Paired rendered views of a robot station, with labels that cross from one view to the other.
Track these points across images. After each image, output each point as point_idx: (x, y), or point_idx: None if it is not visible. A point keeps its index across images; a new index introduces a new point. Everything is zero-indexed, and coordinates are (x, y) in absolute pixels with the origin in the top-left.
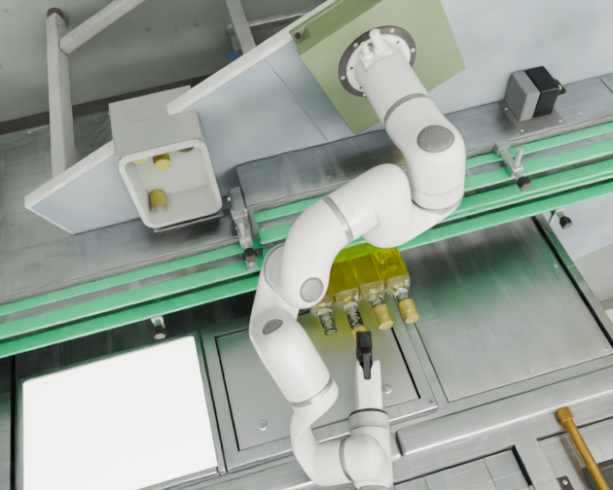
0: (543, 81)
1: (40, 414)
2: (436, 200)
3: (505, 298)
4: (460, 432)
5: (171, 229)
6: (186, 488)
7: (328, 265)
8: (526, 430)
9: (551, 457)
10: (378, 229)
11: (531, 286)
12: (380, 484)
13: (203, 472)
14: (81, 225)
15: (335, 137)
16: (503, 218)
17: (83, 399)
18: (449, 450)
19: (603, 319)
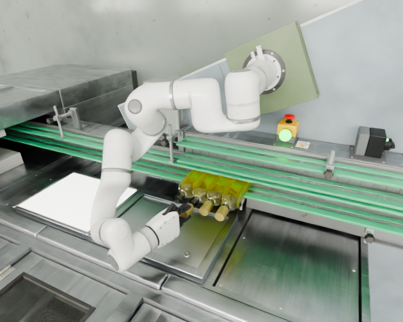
0: (377, 132)
1: (64, 182)
2: (232, 110)
3: (301, 265)
4: (200, 299)
5: (158, 139)
6: (70, 234)
7: (151, 102)
8: None
9: None
10: (192, 108)
11: (325, 269)
12: (115, 258)
13: (79, 230)
14: (133, 125)
15: None
16: (323, 213)
17: (80, 186)
18: (187, 306)
19: (364, 316)
